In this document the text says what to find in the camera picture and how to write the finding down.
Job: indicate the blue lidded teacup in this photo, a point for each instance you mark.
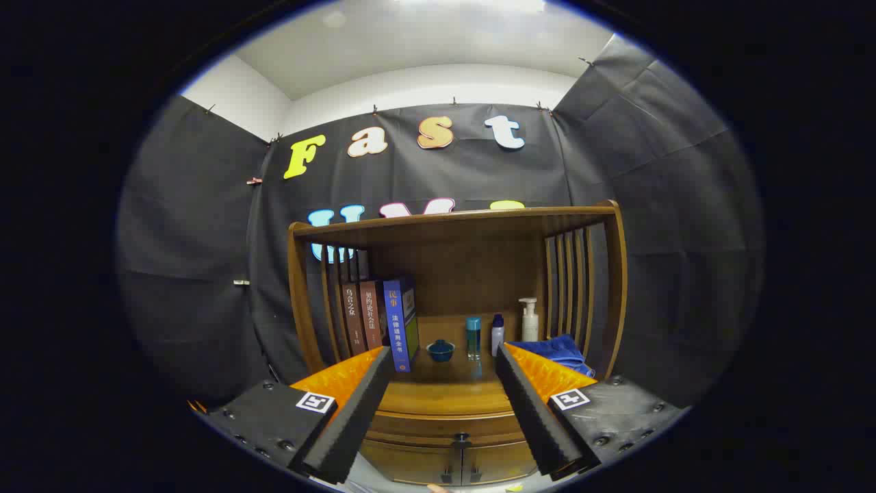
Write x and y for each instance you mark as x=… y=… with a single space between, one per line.
x=440 y=351

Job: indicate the wooden cabinet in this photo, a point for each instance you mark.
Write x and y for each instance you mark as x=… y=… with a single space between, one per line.
x=472 y=274

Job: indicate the wooden cabinet door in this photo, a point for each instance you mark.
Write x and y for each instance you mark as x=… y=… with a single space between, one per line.
x=410 y=462
x=499 y=462

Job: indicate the black backdrop cloth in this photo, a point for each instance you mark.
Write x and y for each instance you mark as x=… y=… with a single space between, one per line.
x=191 y=239

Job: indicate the brown book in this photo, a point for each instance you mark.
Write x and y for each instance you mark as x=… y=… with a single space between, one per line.
x=371 y=315
x=351 y=322

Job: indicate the teal glass bottle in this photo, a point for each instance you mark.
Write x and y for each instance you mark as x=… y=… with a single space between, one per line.
x=473 y=339

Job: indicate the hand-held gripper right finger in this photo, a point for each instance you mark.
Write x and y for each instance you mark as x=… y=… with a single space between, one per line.
x=534 y=418

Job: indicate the blue book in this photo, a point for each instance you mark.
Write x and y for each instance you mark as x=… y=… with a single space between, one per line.
x=397 y=329

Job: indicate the wooden countertop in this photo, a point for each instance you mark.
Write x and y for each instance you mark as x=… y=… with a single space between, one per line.
x=445 y=394

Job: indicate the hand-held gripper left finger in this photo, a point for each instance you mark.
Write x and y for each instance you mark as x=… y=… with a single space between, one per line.
x=356 y=418

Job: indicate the folded blue towel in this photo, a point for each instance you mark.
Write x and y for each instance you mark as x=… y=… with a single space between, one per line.
x=558 y=350

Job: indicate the white pump bottle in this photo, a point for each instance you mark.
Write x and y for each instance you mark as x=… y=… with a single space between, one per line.
x=529 y=325

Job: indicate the white bottle blue cap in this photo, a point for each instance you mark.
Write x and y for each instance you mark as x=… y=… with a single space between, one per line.
x=497 y=335

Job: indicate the wooden drawer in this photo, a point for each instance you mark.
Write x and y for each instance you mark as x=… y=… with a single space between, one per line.
x=424 y=428

